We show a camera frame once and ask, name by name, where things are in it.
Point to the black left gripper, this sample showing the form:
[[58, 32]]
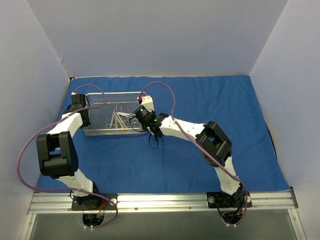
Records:
[[84, 120]]

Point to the steel surgical scissors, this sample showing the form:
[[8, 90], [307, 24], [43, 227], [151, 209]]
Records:
[[113, 121]]

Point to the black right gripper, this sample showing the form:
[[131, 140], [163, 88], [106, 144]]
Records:
[[136, 116]]

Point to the aluminium front rail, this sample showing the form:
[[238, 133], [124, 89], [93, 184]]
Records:
[[61, 203]]

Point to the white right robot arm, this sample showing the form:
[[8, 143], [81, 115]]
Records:
[[215, 146]]

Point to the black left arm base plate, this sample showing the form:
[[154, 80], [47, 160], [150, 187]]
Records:
[[90, 203]]

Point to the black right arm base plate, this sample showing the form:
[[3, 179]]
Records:
[[223, 200]]

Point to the steel wire mesh basket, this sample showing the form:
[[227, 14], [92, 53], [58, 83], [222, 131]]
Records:
[[102, 106]]

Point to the steel forceps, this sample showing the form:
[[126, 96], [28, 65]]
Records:
[[127, 115]]

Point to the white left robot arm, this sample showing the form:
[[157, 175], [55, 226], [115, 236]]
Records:
[[56, 150]]

